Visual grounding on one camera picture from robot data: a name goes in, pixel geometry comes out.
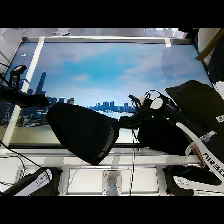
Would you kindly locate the black garment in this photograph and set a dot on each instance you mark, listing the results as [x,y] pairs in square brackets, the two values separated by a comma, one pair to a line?
[83,133]
[196,100]

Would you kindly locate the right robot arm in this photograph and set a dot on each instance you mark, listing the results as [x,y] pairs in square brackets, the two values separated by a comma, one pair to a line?
[203,146]

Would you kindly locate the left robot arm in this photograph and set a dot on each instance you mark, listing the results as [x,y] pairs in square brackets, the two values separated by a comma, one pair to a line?
[26,99]

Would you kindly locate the brown clothes hanger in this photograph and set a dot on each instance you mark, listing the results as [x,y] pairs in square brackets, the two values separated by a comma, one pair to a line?
[209,46]

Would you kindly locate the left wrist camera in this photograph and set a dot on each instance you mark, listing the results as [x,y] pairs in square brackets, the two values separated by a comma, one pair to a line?
[17,74]

